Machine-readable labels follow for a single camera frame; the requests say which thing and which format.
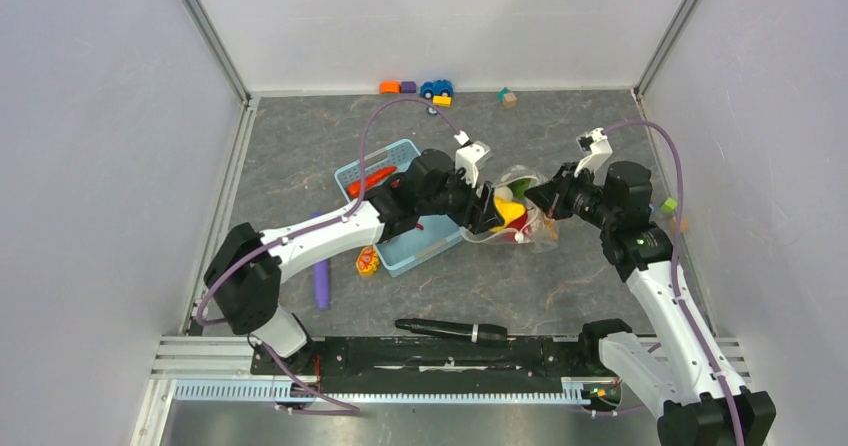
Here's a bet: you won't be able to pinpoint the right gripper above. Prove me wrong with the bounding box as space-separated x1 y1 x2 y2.
523 162 617 231

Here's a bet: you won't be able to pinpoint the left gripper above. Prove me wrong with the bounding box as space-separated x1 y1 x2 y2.
418 162 504 235

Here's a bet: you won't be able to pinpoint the yellow toy pear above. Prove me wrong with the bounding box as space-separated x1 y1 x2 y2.
492 197 529 233

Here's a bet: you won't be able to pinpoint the orange toy food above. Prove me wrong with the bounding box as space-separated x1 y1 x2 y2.
538 217 559 243

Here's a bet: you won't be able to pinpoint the clear polka dot zip bag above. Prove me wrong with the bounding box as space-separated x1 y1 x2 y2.
460 165 559 253

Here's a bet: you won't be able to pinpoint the white toy radish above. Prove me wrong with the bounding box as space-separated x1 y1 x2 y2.
495 176 540 206

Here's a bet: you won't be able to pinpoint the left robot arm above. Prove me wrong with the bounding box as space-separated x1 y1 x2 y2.
196 142 505 374

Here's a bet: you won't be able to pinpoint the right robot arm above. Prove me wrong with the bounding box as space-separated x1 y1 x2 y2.
525 161 777 445

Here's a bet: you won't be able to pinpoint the light blue plastic basket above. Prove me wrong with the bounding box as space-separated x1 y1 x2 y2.
335 139 462 277

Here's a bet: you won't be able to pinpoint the tan and teal wooden blocks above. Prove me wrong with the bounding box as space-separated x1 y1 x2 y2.
498 87 517 109

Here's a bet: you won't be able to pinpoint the yellow brick block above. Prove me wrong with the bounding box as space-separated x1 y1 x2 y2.
432 96 452 108

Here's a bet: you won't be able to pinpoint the black marker pen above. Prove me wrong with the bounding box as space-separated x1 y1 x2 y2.
394 318 509 347

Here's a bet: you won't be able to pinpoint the yellow orange toy fish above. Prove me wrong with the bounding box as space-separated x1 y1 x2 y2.
356 245 380 277

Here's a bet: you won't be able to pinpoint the green wooden cube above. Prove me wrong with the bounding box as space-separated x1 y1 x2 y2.
661 197 679 215

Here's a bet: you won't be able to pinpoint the orange toy carrot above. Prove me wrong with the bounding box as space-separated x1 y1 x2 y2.
345 166 397 199

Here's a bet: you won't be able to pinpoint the blue toy car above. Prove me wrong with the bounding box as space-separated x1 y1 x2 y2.
419 79 454 100

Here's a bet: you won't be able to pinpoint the purple cube block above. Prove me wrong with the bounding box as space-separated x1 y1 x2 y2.
400 81 418 94

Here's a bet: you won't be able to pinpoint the orange arch block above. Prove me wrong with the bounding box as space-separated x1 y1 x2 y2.
378 81 402 94

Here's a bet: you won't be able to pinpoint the purple toy eggplant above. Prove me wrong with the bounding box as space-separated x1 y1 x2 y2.
311 212 333 312

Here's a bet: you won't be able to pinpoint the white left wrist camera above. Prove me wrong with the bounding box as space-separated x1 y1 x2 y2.
454 130 491 189

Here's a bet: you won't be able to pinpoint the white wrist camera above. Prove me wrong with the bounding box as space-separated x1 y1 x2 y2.
454 130 491 189
574 128 613 177

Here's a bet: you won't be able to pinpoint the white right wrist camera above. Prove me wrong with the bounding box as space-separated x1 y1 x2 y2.
574 128 613 177

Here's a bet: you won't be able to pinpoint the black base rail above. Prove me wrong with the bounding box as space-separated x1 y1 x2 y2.
247 336 616 395

